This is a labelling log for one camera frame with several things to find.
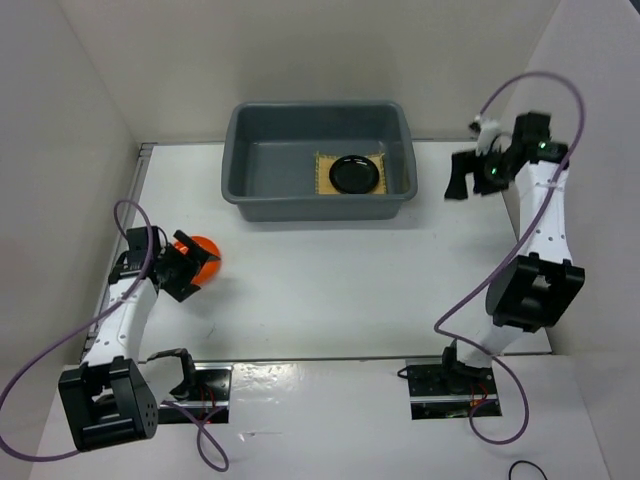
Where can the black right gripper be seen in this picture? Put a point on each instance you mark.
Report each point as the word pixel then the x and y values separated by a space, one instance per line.
pixel 463 163

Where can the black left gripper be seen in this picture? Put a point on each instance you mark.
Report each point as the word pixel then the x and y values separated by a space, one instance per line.
pixel 183 287

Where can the orange plastic bowl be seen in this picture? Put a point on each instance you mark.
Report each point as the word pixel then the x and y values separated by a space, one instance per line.
pixel 211 268

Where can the black round dish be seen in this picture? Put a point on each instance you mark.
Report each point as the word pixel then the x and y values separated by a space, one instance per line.
pixel 354 174

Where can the yellow woven bamboo mat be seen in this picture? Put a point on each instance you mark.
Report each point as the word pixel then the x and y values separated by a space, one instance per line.
pixel 323 163

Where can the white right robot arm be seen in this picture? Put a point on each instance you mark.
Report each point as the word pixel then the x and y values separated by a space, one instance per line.
pixel 536 287

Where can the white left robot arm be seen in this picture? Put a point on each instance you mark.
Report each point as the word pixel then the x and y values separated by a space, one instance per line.
pixel 113 396

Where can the grey plastic bin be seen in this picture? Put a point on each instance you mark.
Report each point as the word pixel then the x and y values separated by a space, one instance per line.
pixel 268 166

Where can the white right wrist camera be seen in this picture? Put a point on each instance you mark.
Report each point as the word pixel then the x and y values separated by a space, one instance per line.
pixel 487 131

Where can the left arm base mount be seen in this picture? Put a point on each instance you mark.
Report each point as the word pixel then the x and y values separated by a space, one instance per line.
pixel 209 391

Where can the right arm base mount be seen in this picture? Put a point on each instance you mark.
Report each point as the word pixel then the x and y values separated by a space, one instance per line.
pixel 435 394

